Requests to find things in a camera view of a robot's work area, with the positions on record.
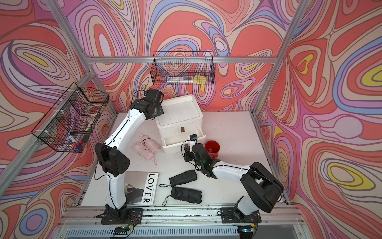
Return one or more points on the white three-drawer cabinet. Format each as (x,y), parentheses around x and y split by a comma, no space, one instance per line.
(179,112)

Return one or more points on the pink folded umbrella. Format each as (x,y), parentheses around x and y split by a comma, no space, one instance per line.
(144,151)
(149,143)

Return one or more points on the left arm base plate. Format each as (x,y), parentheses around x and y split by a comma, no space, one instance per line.
(122,217)

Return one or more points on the black umbrella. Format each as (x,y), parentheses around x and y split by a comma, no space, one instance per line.
(184,194)
(183,178)

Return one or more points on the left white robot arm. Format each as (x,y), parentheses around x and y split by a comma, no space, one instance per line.
(110,154)

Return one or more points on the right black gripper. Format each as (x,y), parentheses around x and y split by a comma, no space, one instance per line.
(187,153)

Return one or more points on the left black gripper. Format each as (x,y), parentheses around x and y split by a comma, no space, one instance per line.
(160,111)

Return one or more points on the blue marker in basket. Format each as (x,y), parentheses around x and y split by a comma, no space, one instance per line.
(71,138)

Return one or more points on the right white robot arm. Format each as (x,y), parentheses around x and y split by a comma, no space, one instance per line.
(263,189)

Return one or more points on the black wire basket left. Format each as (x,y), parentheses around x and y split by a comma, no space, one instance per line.
(79,109)

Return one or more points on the black wire basket back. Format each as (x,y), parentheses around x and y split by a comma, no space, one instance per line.
(197,64)

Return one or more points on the clear box in basket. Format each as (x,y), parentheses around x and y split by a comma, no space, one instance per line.
(180,80)

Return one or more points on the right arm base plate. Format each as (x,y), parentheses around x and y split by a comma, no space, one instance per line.
(234,216)

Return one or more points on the red metal cup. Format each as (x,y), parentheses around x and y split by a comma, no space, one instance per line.
(213,148)

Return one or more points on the black wire basket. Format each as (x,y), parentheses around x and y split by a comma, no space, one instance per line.
(79,109)
(197,64)

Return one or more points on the red marker in basket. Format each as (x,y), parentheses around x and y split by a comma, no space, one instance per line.
(78,146)

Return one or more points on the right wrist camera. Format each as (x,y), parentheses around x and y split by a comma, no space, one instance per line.
(193,141)

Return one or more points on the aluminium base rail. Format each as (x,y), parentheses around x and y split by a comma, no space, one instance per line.
(172,222)

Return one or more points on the LOVER magazine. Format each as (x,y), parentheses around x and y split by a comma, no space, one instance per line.
(140,188)

